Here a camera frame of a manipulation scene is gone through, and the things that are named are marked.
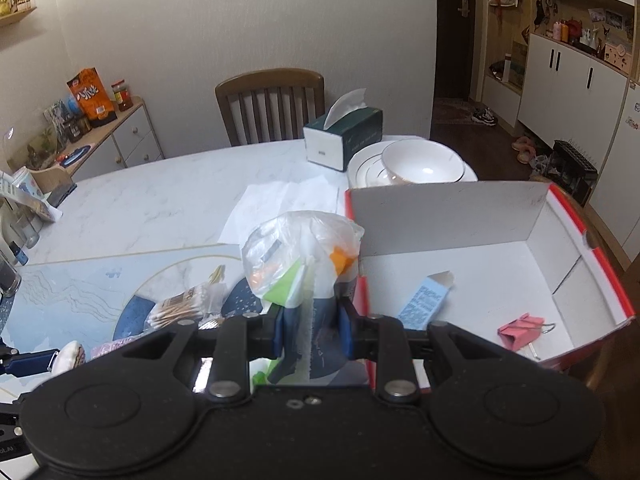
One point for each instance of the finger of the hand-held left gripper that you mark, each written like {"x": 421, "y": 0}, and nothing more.
{"x": 32, "y": 363}

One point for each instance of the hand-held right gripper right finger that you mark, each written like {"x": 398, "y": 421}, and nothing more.
{"x": 344, "y": 332}

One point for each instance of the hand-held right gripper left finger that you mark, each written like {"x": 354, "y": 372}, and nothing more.
{"x": 278, "y": 332}

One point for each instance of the small white patterned object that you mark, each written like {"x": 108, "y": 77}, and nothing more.
{"x": 69, "y": 356}

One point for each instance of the white plastic bag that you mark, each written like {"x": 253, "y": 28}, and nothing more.
{"x": 295, "y": 255}

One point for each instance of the red and white cardboard box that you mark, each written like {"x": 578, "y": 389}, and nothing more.
{"x": 450, "y": 230}

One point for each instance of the small blue carton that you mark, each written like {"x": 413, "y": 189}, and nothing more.
{"x": 422, "y": 300}

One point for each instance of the cotton swab pack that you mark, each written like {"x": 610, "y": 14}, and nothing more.
{"x": 180, "y": 305}

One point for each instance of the white paper napkin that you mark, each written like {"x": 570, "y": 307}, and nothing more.
{"x": 285, "y": 205}

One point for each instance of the white plate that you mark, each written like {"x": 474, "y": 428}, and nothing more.
{"x": 365, "y": 170}

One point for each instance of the blue and white carton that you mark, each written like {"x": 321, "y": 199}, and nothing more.
{"x": 27, "y": 195}

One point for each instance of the black flat object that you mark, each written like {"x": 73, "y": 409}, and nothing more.
{"x": 62, "y": 195}

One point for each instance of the pink binder clip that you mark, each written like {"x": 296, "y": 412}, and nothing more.
{"x": 520, "y": 332}

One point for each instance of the white bowl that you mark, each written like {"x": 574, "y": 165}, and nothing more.
{"x": 425, "y": 162}

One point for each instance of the dark green tissue box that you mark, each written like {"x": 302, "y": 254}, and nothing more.
{"x": 350, "y": 135}

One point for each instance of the blue flat tray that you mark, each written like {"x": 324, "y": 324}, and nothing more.
{"x": 75, "y": 155}

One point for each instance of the clear tank with plants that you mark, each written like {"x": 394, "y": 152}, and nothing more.
{"x": 37, "y": 150}

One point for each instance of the dark glass jars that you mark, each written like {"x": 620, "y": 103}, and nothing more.
{"x": 80, "y": 129}

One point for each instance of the white side cabinet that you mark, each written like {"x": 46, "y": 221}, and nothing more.
{"x": 130, "y": 140}

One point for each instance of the black and white sneakers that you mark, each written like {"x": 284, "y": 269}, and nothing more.
{"x": 483, "y": 117}

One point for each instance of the pink slippers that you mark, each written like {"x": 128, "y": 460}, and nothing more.
{"x": 523, "y": 149}

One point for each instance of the orange snack bag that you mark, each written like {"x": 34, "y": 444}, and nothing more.
{"x": 92, "y": 95}

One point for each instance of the black crate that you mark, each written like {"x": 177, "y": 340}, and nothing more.
{"x": 574, "y": 170}

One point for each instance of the red sauce jar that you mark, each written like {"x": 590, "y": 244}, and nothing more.
{"x": 122, "y": 96}

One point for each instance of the dark door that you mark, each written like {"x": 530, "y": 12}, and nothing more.
{"x": 452, "y": 30}

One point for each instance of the white refrigerator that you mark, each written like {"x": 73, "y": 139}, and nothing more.
{"x": 620, "y": 160}

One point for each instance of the white tall cabinet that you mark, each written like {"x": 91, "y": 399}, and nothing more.
{"x": 565, "y": 85}

